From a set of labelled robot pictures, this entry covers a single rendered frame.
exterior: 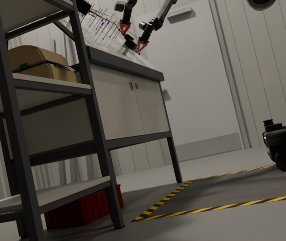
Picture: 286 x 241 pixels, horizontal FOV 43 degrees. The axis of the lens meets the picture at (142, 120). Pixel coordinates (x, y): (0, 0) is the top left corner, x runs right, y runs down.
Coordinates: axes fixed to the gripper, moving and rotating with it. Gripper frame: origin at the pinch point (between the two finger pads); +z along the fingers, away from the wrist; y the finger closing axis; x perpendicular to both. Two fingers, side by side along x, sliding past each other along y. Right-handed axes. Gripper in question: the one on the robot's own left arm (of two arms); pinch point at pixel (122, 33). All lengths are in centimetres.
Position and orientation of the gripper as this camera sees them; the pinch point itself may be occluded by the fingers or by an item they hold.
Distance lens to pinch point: 271.1
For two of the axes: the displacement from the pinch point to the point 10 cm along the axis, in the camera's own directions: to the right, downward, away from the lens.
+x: 9.5, 2.5, -1.6
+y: -2.0, 1.3, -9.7
